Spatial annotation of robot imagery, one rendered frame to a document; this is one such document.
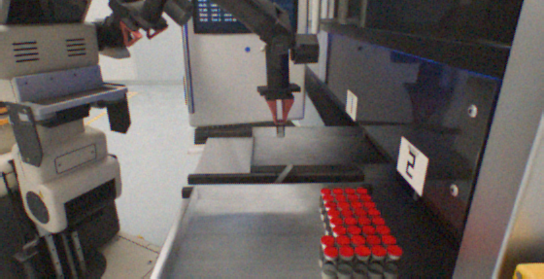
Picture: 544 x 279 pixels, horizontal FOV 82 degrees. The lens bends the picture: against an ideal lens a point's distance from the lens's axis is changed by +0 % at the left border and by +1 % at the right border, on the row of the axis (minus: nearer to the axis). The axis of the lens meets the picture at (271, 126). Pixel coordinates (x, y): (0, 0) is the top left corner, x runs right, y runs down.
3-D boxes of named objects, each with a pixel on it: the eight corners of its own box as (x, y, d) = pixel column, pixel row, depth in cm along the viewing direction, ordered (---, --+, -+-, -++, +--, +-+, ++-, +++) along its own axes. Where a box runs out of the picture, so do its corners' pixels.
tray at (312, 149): (361, 136, 98) (362, 125, 97) (394, 177, 73) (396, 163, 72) (253, 137, 97) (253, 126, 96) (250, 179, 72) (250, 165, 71)
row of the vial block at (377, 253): (352, 207, 61) (354, 187, 60) (385, 281, 45) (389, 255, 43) (340, 207, 61) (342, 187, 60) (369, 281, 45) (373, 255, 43)
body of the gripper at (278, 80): (301, 94, 77) (301, 64, 74) (260, 98, 75) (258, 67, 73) (294, 89, 83) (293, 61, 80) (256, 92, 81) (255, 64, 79)
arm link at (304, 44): (268, 9, 71) (272, 35, 66) (318, 7, 71) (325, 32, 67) (267, 50, 81) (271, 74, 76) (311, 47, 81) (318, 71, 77)
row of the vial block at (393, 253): (363, 207, 61) (365, 187, 60) (400, 281, 45) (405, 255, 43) (352, 207, 61) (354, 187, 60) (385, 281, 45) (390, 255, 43)
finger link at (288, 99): (295, 126, 79) (294, 90, 76) (267, 129, 78) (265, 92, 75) (289, 119, 85) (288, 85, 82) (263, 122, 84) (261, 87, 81)
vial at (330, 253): (334, 269, 47) (336, 245, 45) (338, 282, 44) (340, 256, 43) (320, 270, 46) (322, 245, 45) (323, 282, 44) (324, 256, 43)
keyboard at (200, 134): (292, 123, 131) (292, 119, 130) (302, 136, 118) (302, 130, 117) (194, 131, 123) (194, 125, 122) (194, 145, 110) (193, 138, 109)
